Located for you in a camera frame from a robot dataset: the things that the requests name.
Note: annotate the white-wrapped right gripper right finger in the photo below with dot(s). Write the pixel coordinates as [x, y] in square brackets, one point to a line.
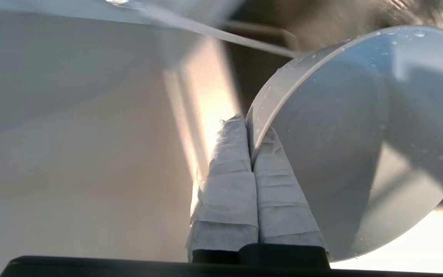
[279, 200]

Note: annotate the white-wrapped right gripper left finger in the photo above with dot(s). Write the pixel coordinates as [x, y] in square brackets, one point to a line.
[229, 192]

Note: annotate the grey round bowl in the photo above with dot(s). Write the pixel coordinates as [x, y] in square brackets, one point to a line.
[360, 146]

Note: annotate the running water stream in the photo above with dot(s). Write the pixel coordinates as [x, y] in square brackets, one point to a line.
[225, 35]

